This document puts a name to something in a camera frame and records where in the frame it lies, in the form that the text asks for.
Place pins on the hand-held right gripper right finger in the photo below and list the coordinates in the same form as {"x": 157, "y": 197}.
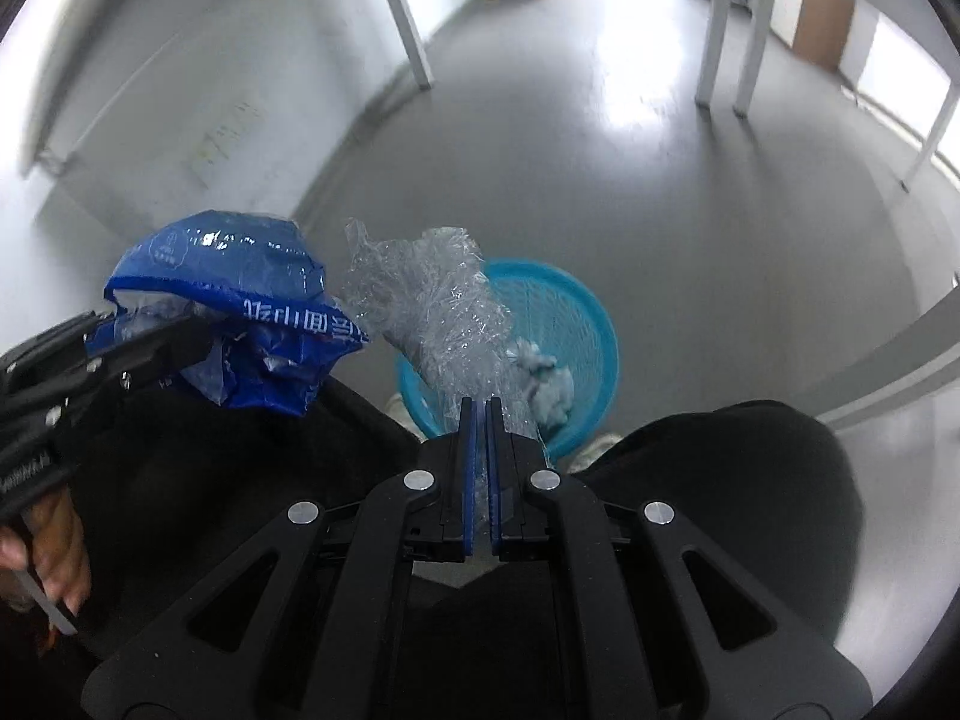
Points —
{"x": 493, "y": 480}

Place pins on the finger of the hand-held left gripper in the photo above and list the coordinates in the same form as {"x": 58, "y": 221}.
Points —
{"x": 52, "y": 345}
{"x": 150, "y": 352}

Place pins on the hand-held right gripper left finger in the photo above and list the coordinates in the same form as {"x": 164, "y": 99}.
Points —
{"x": 468, "y": 480}

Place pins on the white tissue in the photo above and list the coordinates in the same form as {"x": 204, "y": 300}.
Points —
{"x": 551, "y": 390}

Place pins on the blue plastic packet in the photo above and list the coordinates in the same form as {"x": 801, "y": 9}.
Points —
{"x": 247, "y": 270}

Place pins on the clear plastic wrap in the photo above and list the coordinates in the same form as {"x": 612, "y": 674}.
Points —
{"x": 435, "y": 300}

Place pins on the blue plastic basket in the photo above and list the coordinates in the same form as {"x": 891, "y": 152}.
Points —
{"x": 577, "y": 315}

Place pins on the person's left hand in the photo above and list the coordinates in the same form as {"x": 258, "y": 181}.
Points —
{"x": 52, "y": 547}

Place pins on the white shoe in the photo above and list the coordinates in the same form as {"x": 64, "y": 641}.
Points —
{"x": 592, "y": 451}
{"x": 403, "y": 412}

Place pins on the person's right leg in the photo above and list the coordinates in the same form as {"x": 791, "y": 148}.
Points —
{"x": 735, "y": 480}

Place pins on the white table leg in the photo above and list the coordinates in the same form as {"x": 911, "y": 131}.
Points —
{"x": 405, "y": 22}

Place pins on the white side table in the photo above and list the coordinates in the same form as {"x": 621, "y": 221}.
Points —
{"x": 754, "y": 22}

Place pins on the brown wooden panel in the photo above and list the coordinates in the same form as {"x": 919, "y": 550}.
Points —
{"x": 823, "y": 22}

